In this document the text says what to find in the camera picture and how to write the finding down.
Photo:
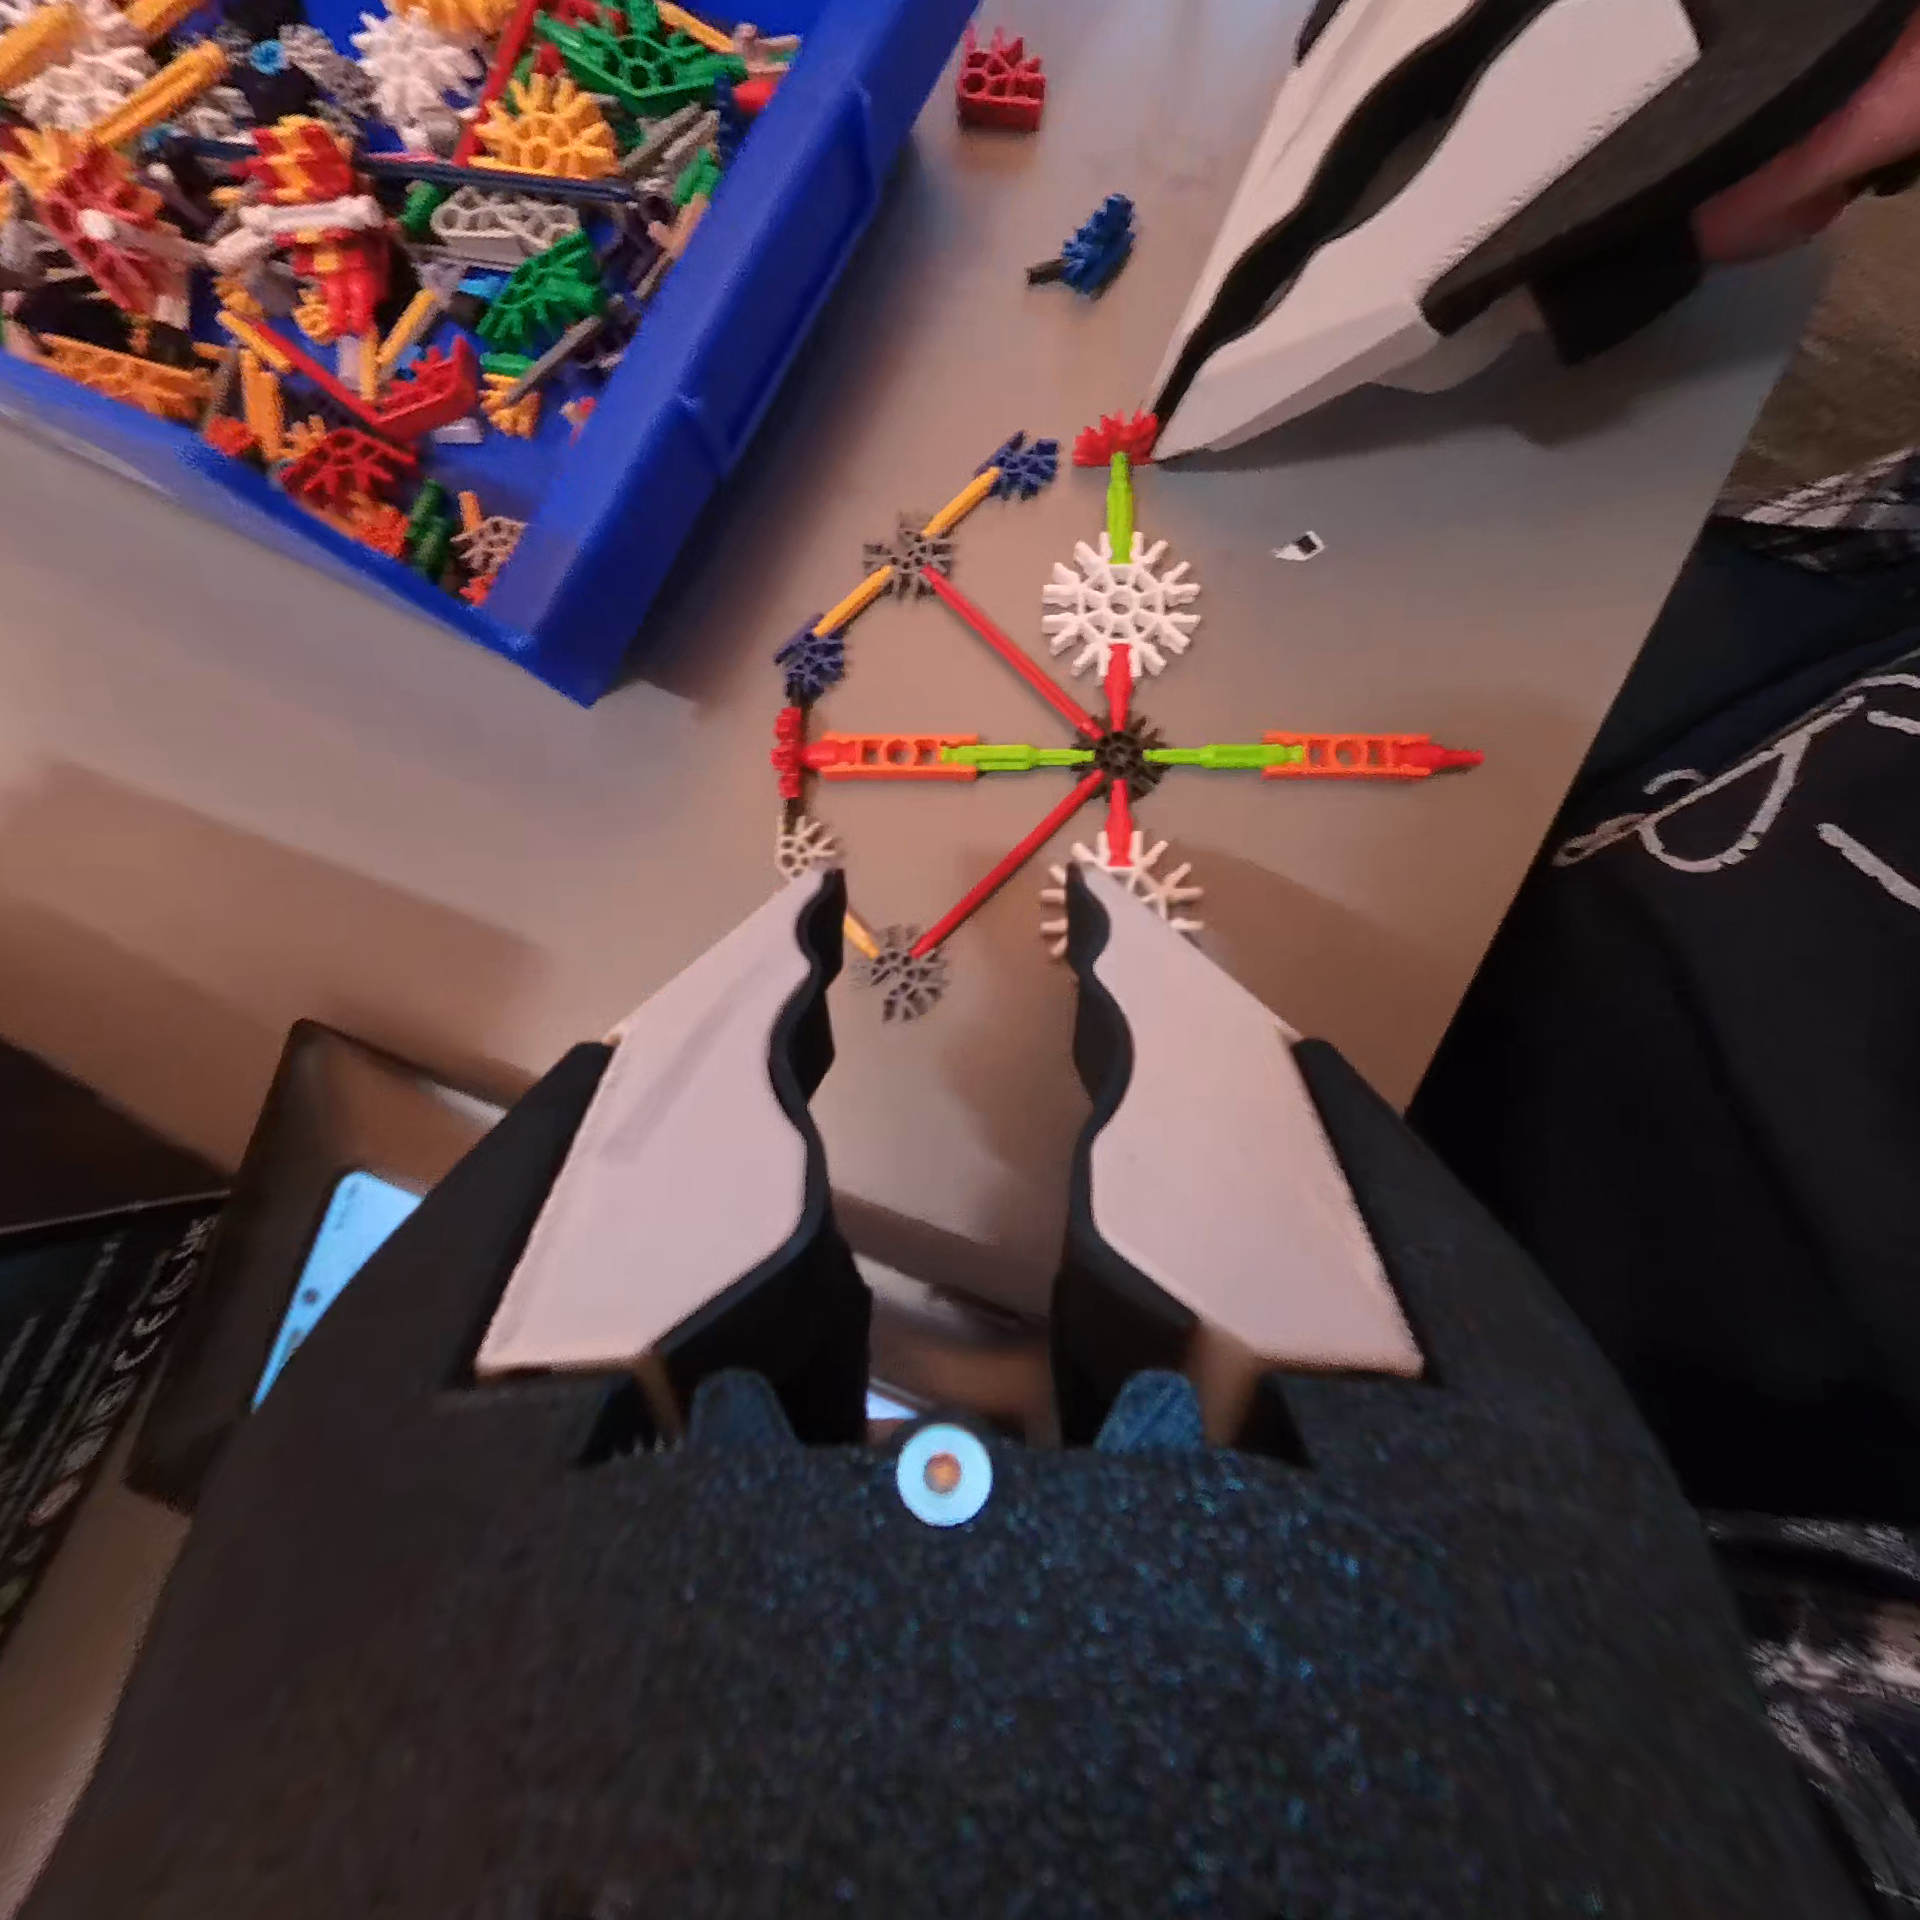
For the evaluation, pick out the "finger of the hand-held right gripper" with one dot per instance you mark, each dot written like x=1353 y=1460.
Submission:
x=1500 y=150
x=1319 y=89

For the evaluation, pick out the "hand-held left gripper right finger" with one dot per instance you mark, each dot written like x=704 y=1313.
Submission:
x=1244 y=1185

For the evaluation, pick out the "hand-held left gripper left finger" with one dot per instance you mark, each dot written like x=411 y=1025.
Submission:
x=675 y=1185

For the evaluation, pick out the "small red gear connector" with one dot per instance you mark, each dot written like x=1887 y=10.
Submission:
x=1118 y=437

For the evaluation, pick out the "green toy rod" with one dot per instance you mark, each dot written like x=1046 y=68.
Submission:
x=1118 y=511

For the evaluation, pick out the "blue toy connector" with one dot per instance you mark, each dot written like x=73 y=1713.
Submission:
x=1024 y=465

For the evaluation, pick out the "colourful toy rod wheel assembly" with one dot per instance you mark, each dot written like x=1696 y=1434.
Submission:
x=902 y=750

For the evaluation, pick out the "short yellow toy rod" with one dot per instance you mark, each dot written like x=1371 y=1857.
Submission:
x=960 y=504

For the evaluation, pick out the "long red toy rod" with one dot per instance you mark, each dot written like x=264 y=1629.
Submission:
x=1020 y=653

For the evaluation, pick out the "blue plastic bin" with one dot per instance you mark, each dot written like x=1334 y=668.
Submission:
x=721 y=375

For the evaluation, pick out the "pile of toy construction pieces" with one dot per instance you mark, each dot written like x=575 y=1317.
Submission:
x=299 y=224

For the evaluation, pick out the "person's right hand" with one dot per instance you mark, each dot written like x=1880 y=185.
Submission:
x=1844 y=165

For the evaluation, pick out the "blue connector with black rod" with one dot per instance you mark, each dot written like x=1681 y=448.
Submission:
x=1096 y=248

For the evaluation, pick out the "red toy connector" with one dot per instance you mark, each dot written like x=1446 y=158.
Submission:
x=1001 y=78

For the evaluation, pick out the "plaid flannel shirt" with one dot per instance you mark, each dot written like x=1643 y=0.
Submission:
x=1844 y=518

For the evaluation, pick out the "black printed shirt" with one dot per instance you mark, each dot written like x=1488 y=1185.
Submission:
x=1724 y=1126

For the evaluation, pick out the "black cardboard box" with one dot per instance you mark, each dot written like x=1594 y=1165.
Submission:
x=75 y=1349

